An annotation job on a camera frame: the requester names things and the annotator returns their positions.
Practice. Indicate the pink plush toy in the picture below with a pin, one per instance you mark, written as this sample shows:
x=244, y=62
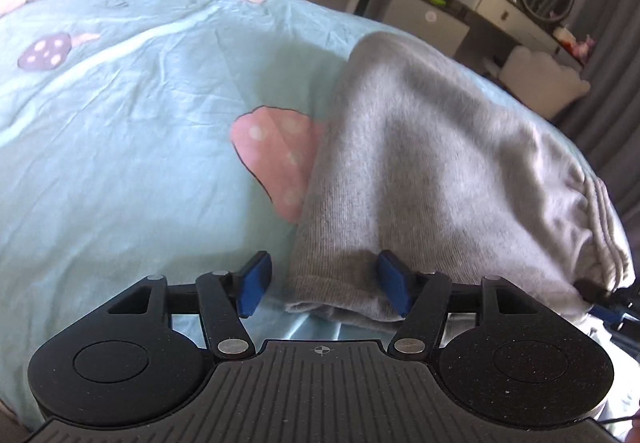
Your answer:
x=572, y=42

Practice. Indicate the grey pants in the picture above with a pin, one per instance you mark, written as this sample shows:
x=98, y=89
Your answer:
x=425, y=148

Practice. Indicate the white vanity desk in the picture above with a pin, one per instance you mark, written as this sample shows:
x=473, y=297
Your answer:
x=500, y=13

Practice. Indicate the grey curtain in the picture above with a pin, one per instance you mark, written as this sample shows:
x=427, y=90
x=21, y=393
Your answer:
x=610, y=73

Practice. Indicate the white fluffy chair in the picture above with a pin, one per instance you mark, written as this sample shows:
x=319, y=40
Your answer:
x=545, y=83

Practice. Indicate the white low cabinet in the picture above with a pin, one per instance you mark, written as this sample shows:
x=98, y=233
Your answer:
x=425, y=23

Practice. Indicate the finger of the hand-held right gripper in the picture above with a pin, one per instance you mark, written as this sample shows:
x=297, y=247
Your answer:
x=590, y=288
x=607, y=313

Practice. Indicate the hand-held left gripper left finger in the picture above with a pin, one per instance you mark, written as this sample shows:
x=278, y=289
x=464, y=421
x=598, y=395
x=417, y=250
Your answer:
x=255, y=283

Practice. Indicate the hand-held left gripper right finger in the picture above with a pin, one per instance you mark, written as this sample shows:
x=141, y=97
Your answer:
x=392, y=283

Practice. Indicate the teal mushroom print bed sheet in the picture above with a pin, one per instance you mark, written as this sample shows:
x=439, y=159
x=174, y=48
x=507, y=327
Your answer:
x=125, y=148

